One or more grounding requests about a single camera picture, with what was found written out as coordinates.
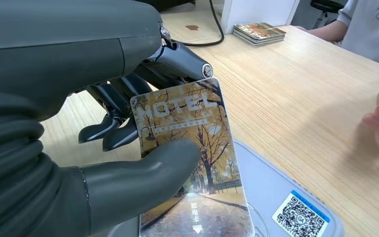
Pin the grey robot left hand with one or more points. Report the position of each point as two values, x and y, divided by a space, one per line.
62 49

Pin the hotel card autumn trees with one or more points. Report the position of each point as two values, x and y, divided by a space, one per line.
192 117

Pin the person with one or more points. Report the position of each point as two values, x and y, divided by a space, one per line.
369 32

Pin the light grey card reader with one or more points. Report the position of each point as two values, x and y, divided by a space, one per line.
268 176

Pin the black stool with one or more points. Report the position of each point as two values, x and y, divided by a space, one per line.
326 5

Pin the stack of hotel cards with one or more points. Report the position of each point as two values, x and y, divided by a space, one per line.
258 32

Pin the white desk partition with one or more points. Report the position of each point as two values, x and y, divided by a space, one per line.
258 11

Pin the QR code sticker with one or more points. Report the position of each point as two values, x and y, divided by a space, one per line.
299 216

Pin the ribbed grey left arm sleeve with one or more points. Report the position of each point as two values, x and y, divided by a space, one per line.
16 183

